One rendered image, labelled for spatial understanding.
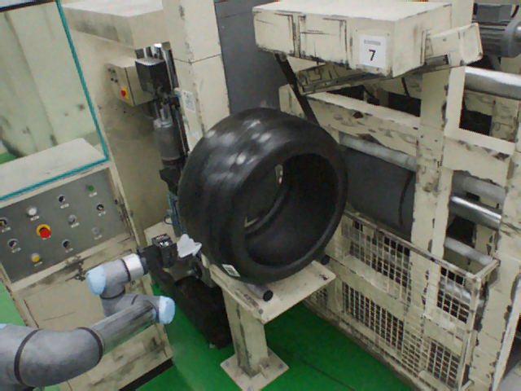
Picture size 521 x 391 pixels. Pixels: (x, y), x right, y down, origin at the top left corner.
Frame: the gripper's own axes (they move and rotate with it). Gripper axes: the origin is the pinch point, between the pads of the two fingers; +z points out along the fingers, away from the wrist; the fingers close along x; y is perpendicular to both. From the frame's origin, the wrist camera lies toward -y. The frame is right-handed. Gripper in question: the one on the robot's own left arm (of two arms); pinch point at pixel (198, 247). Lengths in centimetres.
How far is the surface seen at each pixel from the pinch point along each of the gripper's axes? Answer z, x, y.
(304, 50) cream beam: 42, -2, 57
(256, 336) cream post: 39, 25, -82
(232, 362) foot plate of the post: 34, 40, -111
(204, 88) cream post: 22, 26, 43
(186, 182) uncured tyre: 2.8, 9.3, 19.2
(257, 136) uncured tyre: 20.1, -6.8, 35.1
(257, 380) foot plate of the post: 37, 22, -110
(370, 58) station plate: 42, -29, 58
